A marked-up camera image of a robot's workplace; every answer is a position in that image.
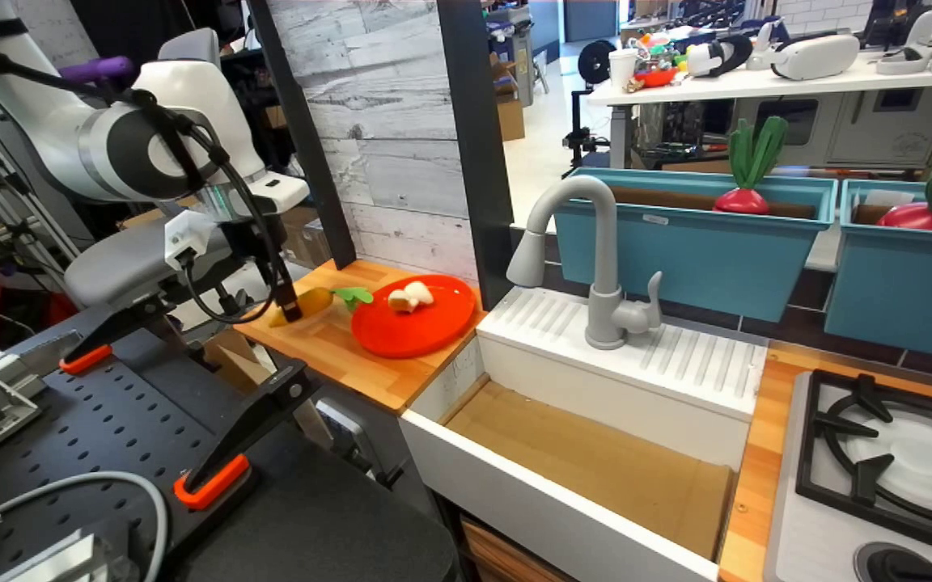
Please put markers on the blue planter bin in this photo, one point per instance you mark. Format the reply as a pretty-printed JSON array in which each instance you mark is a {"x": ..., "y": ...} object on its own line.
[
  {"x": 704, "y": 261},
  {"x": 906, "y": 292}
]

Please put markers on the white VR headset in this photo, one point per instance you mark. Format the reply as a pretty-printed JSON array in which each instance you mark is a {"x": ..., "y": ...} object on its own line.
[{"x": 815, "y": 57}]

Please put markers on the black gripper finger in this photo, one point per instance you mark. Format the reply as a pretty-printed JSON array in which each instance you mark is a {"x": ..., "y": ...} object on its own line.
[
  {"x": 282, "y": 292},
  {"x": 296, "y": 296}
]

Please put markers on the wooden butcher block counter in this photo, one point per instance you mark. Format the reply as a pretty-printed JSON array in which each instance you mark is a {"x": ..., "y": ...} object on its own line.
[{"x": 322, "y": 343}]

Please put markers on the white desk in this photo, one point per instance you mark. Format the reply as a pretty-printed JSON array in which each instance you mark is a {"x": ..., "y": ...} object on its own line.
[{"x": 769, "y": 85}]

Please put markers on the white toy sink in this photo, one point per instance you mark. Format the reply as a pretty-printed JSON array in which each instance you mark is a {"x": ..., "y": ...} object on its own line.
[{"x": 638, "y": 355}]

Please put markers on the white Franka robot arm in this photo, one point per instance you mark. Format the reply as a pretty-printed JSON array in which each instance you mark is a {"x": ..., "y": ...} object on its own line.
[{"x": 110, "y": 141}]

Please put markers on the toy gas stove black grates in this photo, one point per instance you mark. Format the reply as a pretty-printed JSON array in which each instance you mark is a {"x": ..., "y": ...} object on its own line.
[{"x": 898, "y": 472}]

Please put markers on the grey toy faucet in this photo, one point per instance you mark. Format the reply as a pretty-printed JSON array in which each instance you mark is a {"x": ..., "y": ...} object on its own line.
[{"x": 601, "y": 280}]

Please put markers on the black disc stand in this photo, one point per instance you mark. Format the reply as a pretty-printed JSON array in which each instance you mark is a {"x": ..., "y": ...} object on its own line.
[{"x": 592, "y": 61}]

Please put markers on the red round plate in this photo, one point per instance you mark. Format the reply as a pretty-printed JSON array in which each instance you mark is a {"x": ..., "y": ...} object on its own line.
[{"x": 411, "y": 326}]

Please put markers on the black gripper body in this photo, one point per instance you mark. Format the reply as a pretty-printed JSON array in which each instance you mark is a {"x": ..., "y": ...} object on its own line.
[{"x": 259, "y": 237}]

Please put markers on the colourful toys pile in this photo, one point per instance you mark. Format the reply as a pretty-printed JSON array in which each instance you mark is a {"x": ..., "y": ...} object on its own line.
[{"x": 655, "y": 64}]

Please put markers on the grey chair seat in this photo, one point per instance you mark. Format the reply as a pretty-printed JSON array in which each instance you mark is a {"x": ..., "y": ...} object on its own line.
[{"x": 126, "y": 262}]

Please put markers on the wooden stove counter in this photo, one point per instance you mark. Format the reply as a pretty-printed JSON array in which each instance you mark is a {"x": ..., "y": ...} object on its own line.
[{"x": 759, "y": 463}]

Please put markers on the black frame post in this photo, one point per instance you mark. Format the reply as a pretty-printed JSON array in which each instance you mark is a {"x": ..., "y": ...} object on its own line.
[
  {"x": 476, "y": 161},
  {"x": 300, "y": 131}
]

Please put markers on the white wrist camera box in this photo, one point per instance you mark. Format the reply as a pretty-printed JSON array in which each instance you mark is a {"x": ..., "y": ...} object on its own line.
[{"x": 188, "y": 235}]

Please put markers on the yellow carrot plush green leaves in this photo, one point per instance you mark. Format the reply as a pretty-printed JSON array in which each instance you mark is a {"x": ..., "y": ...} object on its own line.
[{"x": 322, "y": 300}]

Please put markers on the white wood-grain backdrop panel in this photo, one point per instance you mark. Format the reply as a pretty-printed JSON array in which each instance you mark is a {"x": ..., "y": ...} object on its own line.
[{"x": 381, "y": 131}]

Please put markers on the white mushroom plush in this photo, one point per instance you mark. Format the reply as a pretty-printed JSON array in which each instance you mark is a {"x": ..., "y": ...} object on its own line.
[{"x": 411, "y": 296}]

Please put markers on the black pegboard robot table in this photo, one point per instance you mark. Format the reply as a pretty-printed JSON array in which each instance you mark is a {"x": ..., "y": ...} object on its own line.
[{"x": 304, "y": 529}]

